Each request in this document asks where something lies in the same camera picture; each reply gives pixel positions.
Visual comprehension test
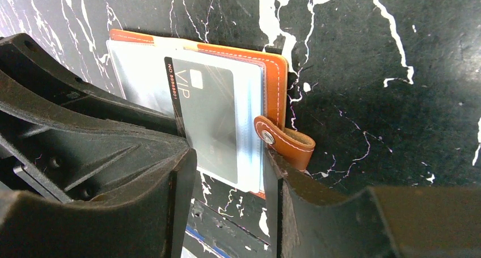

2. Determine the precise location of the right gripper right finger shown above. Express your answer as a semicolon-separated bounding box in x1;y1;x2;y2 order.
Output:
263;149;480;257

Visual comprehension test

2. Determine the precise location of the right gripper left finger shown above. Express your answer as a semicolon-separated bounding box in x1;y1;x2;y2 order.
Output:
1;149;197;257

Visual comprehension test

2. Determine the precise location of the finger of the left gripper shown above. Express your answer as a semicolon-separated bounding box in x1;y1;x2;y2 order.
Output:
1;33;178;135
1;74;189;203

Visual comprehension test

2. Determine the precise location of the black VIP credit card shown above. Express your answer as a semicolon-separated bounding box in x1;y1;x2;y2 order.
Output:
164;57;238;184

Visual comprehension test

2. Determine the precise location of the brown leather card holder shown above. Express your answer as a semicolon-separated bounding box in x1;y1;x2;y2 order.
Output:
107;29;315;194

